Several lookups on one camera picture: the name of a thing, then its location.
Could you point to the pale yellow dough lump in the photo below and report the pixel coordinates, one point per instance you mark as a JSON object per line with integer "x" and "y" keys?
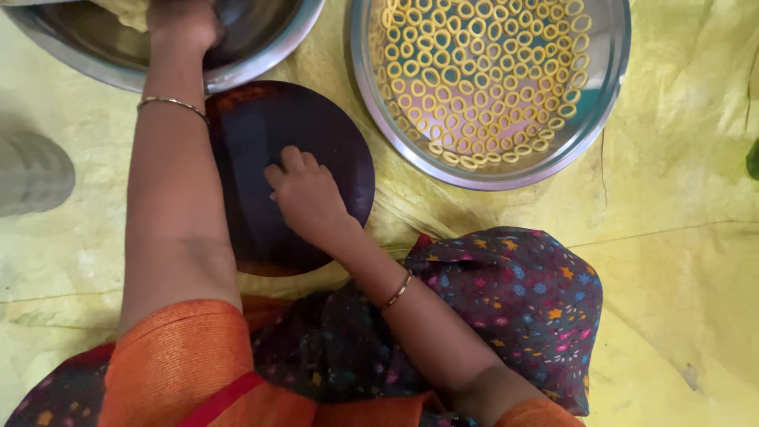
{"x": 127, "y": 13}

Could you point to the grey ribbed container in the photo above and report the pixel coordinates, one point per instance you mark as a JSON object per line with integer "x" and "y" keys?
{"x": 32, "y": 172}

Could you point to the person's right hand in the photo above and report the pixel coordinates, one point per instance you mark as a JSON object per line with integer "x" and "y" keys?
{"x": 311, "y": 198}

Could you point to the round steel tray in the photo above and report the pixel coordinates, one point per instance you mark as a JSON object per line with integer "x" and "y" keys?
{"x": 599, "y": 89}

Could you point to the dark floral garment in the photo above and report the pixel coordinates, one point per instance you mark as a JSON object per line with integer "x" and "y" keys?
{"x": 522, "y": 284}

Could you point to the dark round wooden board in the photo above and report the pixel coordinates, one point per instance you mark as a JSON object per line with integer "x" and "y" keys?
{"x": 249, "y": 142}

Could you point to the green object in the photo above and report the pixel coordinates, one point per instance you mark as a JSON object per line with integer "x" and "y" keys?
{"x": 753, "y": 159}

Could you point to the yellow plastic sheet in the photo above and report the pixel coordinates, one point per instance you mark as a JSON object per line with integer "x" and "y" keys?
{"x": 670, "y": 267}

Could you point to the thin gold left bangle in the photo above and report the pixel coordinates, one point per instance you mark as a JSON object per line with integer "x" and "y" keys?
{"x": 172, "y": 101}

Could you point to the person's right fingers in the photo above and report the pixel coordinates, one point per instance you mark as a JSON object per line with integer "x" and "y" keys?
{"x": 293, "y": 163}

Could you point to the orange sari cloth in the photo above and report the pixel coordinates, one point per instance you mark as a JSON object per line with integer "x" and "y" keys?
{"x": 178, "y": 356}

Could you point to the gold and red right bangle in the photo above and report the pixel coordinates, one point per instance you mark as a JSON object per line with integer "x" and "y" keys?
{"x": 398, "y": 290}

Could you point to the steel mixing bowl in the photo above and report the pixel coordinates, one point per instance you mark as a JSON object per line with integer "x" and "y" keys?
{"x": 261, "y": 41}

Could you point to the person's left hand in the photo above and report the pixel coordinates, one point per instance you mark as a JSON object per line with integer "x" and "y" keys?
{"x": 181, "y": 23}

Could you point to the group of yellow dough rings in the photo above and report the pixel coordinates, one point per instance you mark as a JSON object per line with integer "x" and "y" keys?
{"x": 474, "y": 83}

